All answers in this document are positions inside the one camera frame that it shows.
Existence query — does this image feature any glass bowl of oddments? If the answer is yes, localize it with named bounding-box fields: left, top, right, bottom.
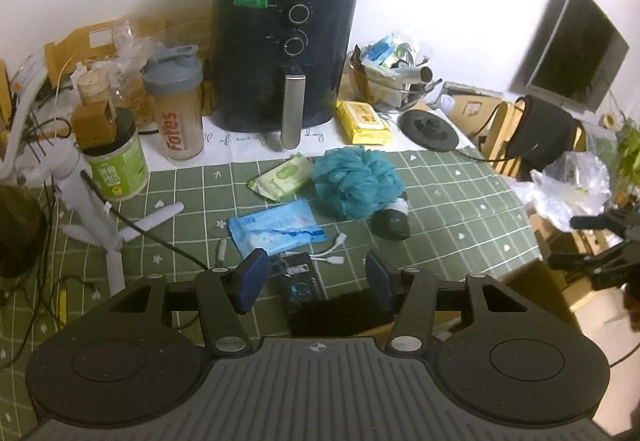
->
left=347, top=33, right=443, bottom=112

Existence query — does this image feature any black cable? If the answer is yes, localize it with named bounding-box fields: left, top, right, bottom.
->
left=80, top=170, right=216, bottom=272

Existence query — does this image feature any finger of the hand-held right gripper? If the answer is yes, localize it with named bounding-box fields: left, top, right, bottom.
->
left=570, top=213, right=623, bottom=233
left=546, top=252, right=603, bottom=274

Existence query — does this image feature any green label jar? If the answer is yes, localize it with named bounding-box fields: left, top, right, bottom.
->
left=81, top=108, right=150, bottom=202

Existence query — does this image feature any brown bottle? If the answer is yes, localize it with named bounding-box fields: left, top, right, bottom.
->
left=71, top=70, right=118, bottom=149

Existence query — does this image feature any small cardboard box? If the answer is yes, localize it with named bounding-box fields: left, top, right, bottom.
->
left=432, top=81, right=508, bottom=149

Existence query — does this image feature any yellow wet wipes pack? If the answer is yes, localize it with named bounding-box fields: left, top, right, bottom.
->
left=335, top=100, right=393, bottom=145

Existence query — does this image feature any silver metal tube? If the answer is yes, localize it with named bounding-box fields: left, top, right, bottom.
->
left=397, top=65, right=435, bottom=86

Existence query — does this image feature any clear plastic bag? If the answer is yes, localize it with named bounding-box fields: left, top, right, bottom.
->
left=512, top=150, right=615, bottom=233

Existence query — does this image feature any blue wet wipes pack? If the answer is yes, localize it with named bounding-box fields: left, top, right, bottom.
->
left=227, top=199, right=328, bottom=258

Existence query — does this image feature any black round lid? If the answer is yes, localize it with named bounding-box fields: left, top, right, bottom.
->
left=398, top=108, right=460, bottom=152

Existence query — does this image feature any crumpled clear plastic wrap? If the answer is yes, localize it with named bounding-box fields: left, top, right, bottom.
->
left=74, top=18, right=168, bottom=124

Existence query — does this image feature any black bag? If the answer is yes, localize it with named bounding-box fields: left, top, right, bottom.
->
left=505, top=95, right=586, bottom=172

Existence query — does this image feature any white tripod stand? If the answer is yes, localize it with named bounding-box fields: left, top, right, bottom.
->
left=0, top=66, right=186, bottom=297

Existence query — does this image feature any shaker bottle with grey lid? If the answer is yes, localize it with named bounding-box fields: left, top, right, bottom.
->
left=141, top=45, right=206, bottom=164

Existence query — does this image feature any green wet wipes pack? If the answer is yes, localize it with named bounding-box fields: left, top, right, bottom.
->
left=248, top=152, right=315, bottom=200

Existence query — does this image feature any black small packet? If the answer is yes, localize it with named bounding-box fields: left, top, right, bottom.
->
left=272, top=251, right=326, bottom=318

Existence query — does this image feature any cardboard box with white label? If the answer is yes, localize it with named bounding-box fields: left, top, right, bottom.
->
left=44, top=16, right=213, bottom=76

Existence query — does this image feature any white adapter cable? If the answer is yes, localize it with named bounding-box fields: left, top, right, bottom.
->
left=280, top=232, right=348, bottom=267

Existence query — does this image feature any dark blue air fryer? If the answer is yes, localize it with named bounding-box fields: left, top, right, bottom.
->
left=209, top=0, right=358, bottom=150

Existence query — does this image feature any teal bath loofah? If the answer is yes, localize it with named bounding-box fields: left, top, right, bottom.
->
left=312, top=146, right=405, bottom=221

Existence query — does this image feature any black round container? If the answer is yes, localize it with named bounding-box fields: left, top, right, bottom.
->
left=289, top=290, right=397, bottom=338

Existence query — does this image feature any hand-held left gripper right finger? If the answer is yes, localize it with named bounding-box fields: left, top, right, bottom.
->
left=365, top=248, right=531, bottom=355

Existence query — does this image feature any computer monitor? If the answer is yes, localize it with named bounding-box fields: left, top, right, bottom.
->
left=509, top=0, right=631, bottom=114

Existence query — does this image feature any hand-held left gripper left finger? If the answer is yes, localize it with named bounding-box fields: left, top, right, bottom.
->
left=107, top=248, right=271, bottom=356

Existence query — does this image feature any green checked tablecloth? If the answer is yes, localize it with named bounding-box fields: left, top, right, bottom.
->
left=0, top=148, right=543, bottom=389

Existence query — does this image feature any wooden chair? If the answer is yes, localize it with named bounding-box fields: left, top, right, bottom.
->
left=472, top=98, right=588, bottom=179

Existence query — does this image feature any dark brown container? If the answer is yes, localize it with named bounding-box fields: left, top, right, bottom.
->
left=0, top=183, right=50, bottom=281

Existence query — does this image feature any green plant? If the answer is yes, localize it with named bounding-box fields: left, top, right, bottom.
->
left=612, top=113, right=640, bottom=204

